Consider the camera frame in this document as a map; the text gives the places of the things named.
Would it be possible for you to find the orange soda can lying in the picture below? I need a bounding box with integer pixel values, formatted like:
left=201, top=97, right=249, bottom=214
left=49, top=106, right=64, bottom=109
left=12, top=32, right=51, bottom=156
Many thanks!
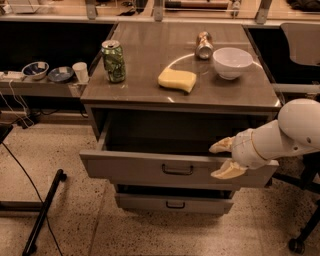
left=195, top=31, right=213, bottom=60

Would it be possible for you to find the grey drawer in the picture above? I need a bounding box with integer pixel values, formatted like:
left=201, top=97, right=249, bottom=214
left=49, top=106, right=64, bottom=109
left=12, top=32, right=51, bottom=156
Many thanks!
left=115, top=185, right=233, bottom=215
left=80, top=124, right=278, bottom=190

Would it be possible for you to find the grey top drawer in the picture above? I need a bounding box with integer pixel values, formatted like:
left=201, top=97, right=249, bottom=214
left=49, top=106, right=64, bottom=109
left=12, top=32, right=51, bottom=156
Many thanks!
left=80, top=124, right=278, bottom=190

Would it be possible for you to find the green soda can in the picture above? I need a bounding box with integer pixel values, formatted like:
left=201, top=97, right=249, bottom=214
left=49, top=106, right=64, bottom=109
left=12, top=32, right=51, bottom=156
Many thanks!
left=101, top=40, right=126, bottom=83

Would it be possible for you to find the black stand base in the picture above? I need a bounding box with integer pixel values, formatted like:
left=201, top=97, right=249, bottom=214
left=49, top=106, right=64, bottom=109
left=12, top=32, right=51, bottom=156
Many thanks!
left=0, top=169, right=67, bottom=256

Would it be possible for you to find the grey bottom drawer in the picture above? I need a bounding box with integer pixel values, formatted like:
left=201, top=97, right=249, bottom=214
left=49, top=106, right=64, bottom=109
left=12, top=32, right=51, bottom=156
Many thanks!
left=115, top=185, right=233, bottom=215

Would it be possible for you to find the grey drawer cabinet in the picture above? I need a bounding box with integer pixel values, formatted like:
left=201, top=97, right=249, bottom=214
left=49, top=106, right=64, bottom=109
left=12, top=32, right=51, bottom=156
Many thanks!
left=80, top=21, right=282, bottom=215

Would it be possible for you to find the dark blue bowl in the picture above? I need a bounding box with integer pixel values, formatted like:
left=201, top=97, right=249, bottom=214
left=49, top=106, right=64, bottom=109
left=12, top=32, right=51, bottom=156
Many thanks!
left=48, top=66, right=74, bottom=83

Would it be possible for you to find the white power strip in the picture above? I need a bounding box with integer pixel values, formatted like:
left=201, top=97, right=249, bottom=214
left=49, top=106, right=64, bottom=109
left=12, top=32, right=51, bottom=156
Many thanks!
left=0, top=71, right=24, bottom=81

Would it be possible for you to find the white paper cup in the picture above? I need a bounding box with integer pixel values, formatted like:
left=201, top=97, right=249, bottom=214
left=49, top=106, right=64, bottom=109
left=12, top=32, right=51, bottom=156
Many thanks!
left=72, top=62, right=89, bottom=83

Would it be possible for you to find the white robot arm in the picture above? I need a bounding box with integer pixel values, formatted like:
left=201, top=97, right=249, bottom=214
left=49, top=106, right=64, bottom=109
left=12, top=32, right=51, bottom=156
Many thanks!
left=209, top=99, right=320, bottom=179

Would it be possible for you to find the yellow sponge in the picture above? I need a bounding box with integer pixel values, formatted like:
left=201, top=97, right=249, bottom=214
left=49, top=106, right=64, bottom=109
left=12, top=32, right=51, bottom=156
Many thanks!
left=158, top=68, right=197, bottom=93

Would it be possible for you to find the black office chair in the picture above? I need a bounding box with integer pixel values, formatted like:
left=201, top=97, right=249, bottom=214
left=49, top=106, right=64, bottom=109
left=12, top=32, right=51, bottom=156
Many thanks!
left=273, top=23, right=320, bottom=255

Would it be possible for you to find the grey side shelf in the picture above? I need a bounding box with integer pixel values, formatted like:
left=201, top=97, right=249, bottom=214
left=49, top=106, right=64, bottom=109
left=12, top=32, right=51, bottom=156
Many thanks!
left=0, top=78, right=86, bottom=98

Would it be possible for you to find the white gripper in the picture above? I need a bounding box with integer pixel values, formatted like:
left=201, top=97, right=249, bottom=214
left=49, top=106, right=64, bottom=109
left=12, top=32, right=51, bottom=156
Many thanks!
left=209, top=129, right=269, bottom=180

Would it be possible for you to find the black floor cable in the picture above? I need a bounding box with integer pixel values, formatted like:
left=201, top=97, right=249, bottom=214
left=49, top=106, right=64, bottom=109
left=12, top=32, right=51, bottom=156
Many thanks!
left=2, top=142, right=64, bottom=256

